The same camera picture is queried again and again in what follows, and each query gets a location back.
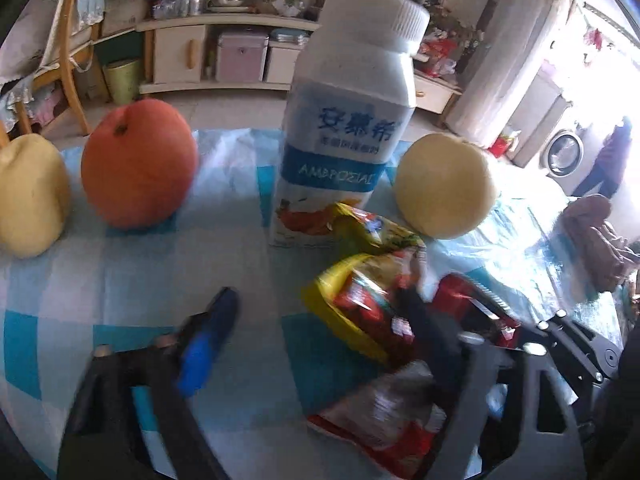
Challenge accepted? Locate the yellow pear right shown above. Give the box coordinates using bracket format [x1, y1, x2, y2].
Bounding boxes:
[394, 132, 497, 240]

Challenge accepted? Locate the pink storage box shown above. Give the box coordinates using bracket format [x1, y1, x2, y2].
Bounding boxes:
[215, 30, 269, 84]

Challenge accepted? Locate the green waste bin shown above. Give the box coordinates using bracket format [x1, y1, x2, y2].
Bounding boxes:
[103, 58, 142, 105]

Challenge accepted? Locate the yellow pear left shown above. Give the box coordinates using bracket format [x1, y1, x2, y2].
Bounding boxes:
[1, 134, 72, 259]

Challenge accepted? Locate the cream tv cabinet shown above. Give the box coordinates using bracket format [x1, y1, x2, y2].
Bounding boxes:
[135, 12, 464, 116]

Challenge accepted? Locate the upright white yogurt bottle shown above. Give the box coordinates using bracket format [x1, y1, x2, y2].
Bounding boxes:
[270, 0, 430, 246]

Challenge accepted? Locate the white washing machine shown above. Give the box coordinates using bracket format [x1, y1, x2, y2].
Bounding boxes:
[541, 124, 602, 195]

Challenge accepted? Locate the blue white checkered tablecloth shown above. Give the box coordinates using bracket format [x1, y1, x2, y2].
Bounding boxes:
[1, 129, 623, 479]

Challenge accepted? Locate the red apple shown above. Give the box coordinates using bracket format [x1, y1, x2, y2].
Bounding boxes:
[80, 99, 198, 231]

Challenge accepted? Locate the yellow red snack bag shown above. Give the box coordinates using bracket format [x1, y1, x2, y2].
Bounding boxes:
[302, 203, 425, 368]

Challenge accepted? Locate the yellow pear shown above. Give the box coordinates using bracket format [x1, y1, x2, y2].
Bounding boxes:
[394, 132, 497, 240]
[1, 134, 72, 259]

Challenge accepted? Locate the wooden chair with cloths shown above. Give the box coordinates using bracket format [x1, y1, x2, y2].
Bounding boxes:
[1, 0, 105, 144]

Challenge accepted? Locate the red crumpled snack bag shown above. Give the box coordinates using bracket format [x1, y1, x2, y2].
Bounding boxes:
[308, 273, 521, 479]

